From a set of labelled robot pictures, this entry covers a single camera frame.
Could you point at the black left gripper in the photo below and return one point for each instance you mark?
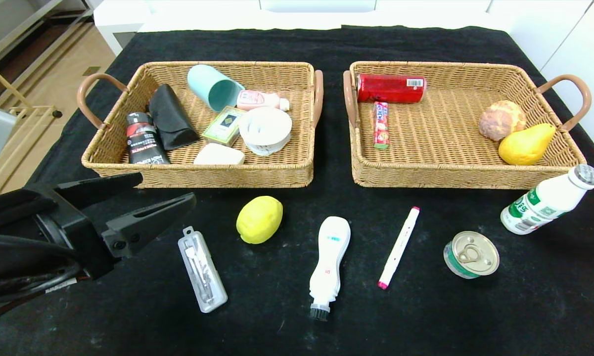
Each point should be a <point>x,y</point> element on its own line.
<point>85,228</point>

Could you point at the white electric brush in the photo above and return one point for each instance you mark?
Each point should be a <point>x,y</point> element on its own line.
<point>331,252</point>

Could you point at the tin can with pull tab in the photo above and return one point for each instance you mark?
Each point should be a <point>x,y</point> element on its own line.
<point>472,254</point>

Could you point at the white milk drink bottle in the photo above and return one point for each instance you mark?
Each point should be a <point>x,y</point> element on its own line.
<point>544,201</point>

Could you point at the wicker basket holding toiletries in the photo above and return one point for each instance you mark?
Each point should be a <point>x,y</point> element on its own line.
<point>203,175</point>

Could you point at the wicker basket holding food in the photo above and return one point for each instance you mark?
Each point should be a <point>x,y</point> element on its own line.
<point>440,133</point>

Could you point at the black facial cleanser tube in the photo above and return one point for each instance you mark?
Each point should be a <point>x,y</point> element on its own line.
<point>146,145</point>

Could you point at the clear compass case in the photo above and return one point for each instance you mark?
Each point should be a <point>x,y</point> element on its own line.
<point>203,272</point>

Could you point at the black glasses case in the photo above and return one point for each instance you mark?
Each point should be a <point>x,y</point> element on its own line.
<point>170,117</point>

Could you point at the wooden wheeled rack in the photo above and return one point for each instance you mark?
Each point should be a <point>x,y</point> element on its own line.
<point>34,123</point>

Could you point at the white soap bar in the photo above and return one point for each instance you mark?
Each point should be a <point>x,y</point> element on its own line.
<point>219,155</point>

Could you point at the green gold card box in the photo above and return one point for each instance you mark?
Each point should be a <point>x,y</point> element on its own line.
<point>224,125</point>

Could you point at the yellow lemon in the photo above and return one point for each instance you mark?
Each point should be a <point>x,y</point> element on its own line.
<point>259,220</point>

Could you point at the teal plastic cup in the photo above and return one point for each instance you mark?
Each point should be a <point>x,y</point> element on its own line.
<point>212,88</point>

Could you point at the white round container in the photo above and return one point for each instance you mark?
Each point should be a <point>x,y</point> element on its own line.
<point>266,127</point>

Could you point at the pink lotion bottle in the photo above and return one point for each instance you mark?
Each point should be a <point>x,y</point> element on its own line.
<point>257,100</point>

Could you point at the white low table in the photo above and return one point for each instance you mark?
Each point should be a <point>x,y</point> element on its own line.
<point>128,15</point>

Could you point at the grey metal shelf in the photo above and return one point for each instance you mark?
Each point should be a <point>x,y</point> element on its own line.
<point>10,29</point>

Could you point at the black table cloth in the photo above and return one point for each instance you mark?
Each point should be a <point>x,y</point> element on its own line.
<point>326,336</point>

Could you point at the red chewy candy stick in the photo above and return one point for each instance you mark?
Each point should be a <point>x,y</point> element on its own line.
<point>381,125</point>

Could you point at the white pink marker pen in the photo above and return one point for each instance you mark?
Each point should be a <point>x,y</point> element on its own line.
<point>399,247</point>

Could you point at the red soda can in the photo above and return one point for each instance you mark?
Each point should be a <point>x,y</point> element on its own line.
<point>388,88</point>

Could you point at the brown bread roll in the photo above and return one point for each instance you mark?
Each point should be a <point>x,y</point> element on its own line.
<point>499,120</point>

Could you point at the yellow pear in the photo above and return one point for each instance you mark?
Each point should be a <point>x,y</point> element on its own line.
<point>524,145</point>

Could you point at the white cabinet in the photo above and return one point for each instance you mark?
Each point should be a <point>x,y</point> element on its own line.
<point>573,49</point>

